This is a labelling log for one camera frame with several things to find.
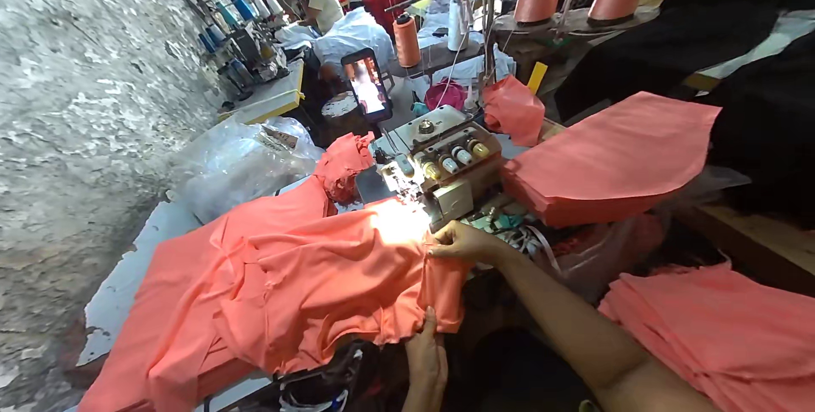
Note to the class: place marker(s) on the metal thread stand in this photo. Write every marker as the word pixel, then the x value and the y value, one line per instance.
pixel 489 24

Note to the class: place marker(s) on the pile of fabric scraps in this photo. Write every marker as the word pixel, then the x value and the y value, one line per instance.
pixel 503 224

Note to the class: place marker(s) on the person's right forearm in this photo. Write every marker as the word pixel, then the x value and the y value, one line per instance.
pixel 589 332

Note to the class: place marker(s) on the orange thread cone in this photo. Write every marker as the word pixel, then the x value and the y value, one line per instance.
pixel 406 41

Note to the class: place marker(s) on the person's right fingers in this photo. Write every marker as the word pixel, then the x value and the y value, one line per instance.
pixel 446 232

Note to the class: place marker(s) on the person's left forearm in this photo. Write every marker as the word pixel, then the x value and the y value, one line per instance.
pixel 423 400

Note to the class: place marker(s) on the coral fabric bundle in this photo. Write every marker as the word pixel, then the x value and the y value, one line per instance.
pixel 514 111

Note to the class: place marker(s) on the person's legs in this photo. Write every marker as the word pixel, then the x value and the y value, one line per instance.
pixel 528 374

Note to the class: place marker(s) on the person's right hand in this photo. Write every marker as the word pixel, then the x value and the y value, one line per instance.
pixel 471 244

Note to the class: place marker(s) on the pile of black fabric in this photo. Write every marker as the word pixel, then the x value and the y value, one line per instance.
pixel 675 36

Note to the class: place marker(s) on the person's left fingers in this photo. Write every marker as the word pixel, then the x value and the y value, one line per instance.
pixel 442 356

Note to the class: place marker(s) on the sewing machine with thread cones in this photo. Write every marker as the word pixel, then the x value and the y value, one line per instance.
pixel 245 49

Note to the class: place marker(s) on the stack of cut coral fabric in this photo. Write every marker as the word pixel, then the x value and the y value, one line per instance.
pixel 611 157

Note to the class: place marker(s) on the overlock sewing machine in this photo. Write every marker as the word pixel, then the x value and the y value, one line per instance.
pixel 455 125

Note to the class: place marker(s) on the wooden thread cone board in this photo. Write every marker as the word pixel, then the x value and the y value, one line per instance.
pixel 573 23

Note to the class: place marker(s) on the pile of white fabric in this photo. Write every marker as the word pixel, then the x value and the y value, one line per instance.
pixel 356 41

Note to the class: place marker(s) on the clear plastic bag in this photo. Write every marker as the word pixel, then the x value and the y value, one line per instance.
pixel 245 157

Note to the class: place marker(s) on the sewing table with yellow edge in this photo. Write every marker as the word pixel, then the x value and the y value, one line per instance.
pixel 274 94

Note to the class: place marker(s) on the person's left thumb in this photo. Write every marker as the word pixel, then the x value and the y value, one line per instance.
pixel 430 321

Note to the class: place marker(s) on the person's right thumb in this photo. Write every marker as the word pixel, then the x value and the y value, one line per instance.
pixel 444 251

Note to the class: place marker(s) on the coral fabric garment piece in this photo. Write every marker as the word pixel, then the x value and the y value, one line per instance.
pixel 331 278

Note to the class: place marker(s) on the person's left hand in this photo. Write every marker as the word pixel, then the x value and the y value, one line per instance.
pixel 426 353

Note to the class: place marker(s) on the white thread cone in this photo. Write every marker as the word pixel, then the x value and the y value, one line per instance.
pixel 456 27

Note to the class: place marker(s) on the yellow flat strip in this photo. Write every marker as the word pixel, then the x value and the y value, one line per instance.
pixel 537 78

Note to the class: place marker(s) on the stack of folded coral cloths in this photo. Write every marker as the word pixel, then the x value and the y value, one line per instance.
pixel 713 335

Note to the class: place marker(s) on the smartphone with black case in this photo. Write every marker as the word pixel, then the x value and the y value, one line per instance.
pixel 367 86

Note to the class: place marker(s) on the transparent plastic bag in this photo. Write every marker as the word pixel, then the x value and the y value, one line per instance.
pixel 608 256

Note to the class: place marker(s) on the wooden plank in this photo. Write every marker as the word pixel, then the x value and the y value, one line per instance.
pixel 757 240

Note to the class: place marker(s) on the round stool with white top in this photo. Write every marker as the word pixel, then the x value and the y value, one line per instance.
pixel 340 106

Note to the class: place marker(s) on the crumpled coral fabric scrap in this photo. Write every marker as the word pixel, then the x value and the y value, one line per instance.
pixel 344 167

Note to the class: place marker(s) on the white sewing table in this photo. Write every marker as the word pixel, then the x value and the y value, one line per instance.
pixel 130 285

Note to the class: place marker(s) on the large spread coral fabric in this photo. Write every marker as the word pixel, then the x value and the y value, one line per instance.
pixel 184 285

